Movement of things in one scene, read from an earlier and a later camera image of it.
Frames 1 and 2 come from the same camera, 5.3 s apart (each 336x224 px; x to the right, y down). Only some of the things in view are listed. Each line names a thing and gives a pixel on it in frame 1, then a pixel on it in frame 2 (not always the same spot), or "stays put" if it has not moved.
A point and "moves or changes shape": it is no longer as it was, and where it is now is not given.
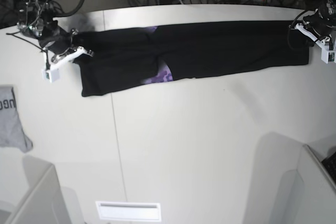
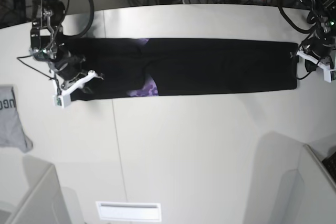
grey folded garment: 11,133 stays put
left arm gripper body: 321,26 to 320,46
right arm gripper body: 56,40 to 66,65
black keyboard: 330,163 stays put
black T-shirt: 113,56 moves or changes shape
